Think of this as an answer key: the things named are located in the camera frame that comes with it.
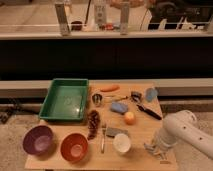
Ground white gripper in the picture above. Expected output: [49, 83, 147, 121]
[144, 128, 177, 160]

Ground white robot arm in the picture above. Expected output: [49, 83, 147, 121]
[144, 110, 213, 160]

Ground grey folded towel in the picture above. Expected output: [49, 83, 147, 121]
[106, 127, 128, 138]

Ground red bowl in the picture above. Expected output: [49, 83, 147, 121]
[60, 133, 88, 163]

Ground purple bowl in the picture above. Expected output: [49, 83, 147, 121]
[23, 125, 54, 155]

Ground white cup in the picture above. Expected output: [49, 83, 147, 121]
[113, 133, 131, 154]

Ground orange round fruit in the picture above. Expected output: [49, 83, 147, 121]
[124, 112, 135, 125]

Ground wooden table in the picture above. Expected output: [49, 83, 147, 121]
[24, 83, 178, 171]

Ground blue sponge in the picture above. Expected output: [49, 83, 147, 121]
[110, 102, 128, 114]

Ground silver fork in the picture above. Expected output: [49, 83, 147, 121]
[101, 123, 107, 154]

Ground bunch of dark grapes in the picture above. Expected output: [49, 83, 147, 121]
[87, 110, 100, 140]

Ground orange carrot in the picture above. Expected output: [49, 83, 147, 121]
[100, 85, 120, 92]

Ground silver measuring cup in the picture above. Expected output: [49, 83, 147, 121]
[92, 93, 127, 107]

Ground green plastic tray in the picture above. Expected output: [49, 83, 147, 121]
[39, 78, 89, 122]

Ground dark red background cup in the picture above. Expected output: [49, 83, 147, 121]
[71, 21, 82, 31]

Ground black handled knife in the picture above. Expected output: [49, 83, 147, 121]
[137, 105, 162, 120]

